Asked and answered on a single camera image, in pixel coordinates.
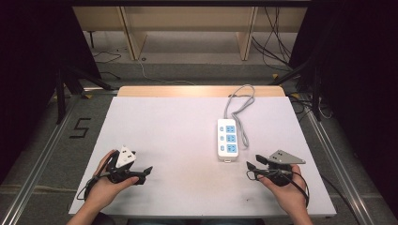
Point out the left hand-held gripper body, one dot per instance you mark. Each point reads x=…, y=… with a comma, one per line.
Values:
x=125, y=157

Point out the metal floor rail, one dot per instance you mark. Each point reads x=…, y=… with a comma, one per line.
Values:
x=336, y=162
x=37, y=162

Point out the black metal stand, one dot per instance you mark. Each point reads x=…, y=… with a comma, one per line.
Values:
x=314, y=90
x=62, y=93

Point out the person's right hand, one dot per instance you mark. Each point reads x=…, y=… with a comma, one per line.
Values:
x=286, y=192

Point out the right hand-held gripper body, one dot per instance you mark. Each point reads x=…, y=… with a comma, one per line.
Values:
x=285, y=158

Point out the wooden table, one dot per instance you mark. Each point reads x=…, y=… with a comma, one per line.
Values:
x=187, y=91

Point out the person's left hand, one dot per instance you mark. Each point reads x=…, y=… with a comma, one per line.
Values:
x=104, y=189

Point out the black curtain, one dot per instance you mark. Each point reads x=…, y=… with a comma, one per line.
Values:
x=359, y=78
x=28, y=62

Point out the white table mat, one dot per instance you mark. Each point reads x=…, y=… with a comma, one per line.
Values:
x=175, y=140

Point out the light wooden shelf unit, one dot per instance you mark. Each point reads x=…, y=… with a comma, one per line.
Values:
x=191, y=18

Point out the white power strip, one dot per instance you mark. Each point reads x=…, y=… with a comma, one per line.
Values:
x=227, y=140

